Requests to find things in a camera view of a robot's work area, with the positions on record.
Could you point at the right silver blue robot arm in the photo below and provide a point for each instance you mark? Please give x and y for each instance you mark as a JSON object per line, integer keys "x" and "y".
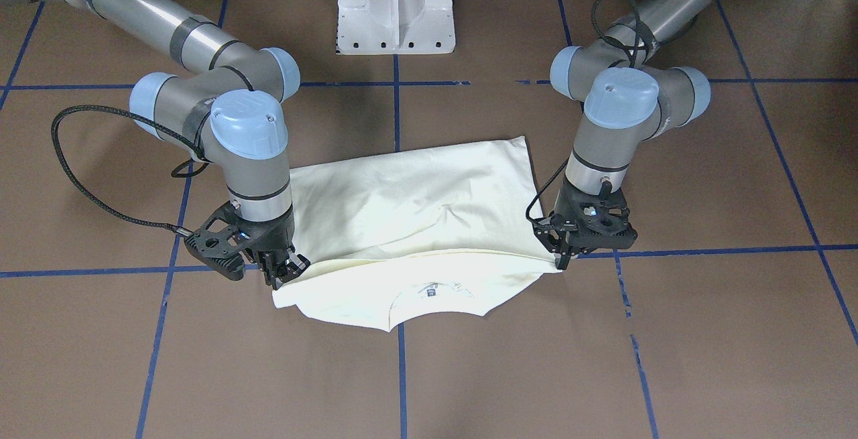
{"x": 229, "y": 113}

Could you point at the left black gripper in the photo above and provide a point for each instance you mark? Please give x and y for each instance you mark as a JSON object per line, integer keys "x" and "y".
{"x": 562, "y": 241}

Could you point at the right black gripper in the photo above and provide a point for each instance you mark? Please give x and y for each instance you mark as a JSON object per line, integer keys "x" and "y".
{"x": 276, "y": 238}

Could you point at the cream long sleeve shirt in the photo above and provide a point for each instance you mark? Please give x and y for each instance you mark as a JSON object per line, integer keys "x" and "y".
{"x": 401, "y": 235}

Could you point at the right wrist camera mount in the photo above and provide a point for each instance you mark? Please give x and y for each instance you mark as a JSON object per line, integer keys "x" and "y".
{"x": 220, "y": 242}

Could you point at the white pedestal column base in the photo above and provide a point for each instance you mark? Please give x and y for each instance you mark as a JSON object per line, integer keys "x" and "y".
{"x": 377, "y": 27}

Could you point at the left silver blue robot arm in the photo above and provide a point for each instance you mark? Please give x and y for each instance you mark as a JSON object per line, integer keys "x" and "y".
{"x": 625, "y": 102}

